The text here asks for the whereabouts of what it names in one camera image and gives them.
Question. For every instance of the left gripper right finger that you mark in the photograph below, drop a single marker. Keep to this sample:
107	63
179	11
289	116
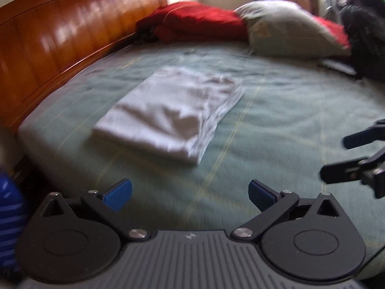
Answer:
262	196

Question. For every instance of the grey green pillow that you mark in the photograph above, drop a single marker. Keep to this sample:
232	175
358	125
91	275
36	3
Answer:
282	29

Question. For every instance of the black backpack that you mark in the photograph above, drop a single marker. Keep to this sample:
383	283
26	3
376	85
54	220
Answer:
363	22

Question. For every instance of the blue striped object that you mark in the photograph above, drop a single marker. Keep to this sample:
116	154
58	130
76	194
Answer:
12	223

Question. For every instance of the wooden headboard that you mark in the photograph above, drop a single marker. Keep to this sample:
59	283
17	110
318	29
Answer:
44	43

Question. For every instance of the white printed t-shirt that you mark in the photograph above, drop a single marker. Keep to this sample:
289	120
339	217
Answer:
173	113

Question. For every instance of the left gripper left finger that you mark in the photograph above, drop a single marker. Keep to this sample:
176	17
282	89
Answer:
118	195

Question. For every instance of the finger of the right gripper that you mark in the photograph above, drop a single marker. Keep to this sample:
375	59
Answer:
375	132
368	170

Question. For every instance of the red blanket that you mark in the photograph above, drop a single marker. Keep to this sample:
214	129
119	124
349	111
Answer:
192	21

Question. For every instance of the white black folded cloth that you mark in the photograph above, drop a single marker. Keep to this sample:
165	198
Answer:
338	66

